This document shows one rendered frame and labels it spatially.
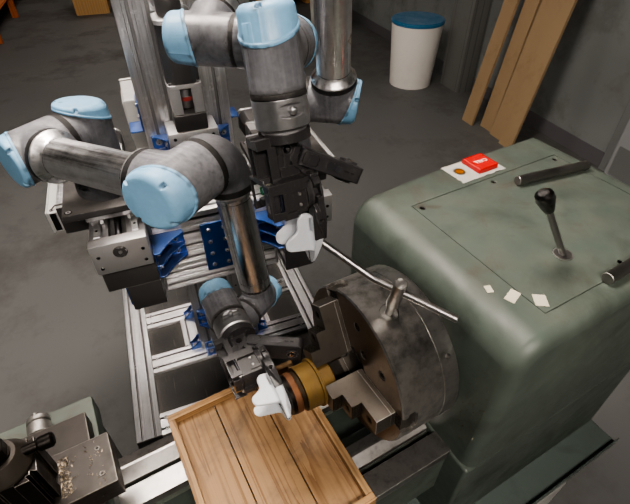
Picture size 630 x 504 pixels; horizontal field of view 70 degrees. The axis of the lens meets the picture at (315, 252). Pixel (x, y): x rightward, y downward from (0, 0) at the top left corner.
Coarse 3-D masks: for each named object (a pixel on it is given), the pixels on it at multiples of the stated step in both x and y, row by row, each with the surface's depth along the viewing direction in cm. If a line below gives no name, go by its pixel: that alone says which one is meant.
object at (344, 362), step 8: (352, 352) 92; (336, 360) 90; (344, 360) 91; (352, 360) 91; (336, 368) 90; (344, 368) 90; (352, 368) 91; (360, 368) 91; (336, 376) 89; (344, 376) 89
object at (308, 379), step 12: (300, 372) 81; (312, 372) 81; (324, 372) 83; (288, 384) 80; (300, 384) 80; (312, 384) 80; (324, 384) 80; (288, 396) 86; (300, 396) 79; (312, 396) 80; (324, 396) 81; (300, 408) 80; (312, 408) 81
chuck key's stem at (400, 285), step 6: (396, 282) 70; (402, 282) 70; (396, 288) 70; (402, 288) 70; (390, 294) 72; (396, 294) 71; (402, 294) 71; (390, 300) 73; (396, 300) 72; (390, 306) 74; (396, 306) 74; (384, 312) 77; (390, 312) 76
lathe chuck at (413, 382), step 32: (320, 288) 89; (352, 288) 82; (384, 288) 81; (352, 320) 80; (384, 320) 76; (416, 320) 77; (384, 352) 73; (416, 352) 75; (384, 384) 77; (416, 384) 75; (416, 416) 78
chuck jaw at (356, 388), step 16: (336, 384) 82; (352, 384) 81; (368, 384) 81; (336, 400) 80; (352, 400) 79; (368, 400) 79; (384, 400) 79; (352, 416) 80; (368, 416) 78; (384, 416) 76
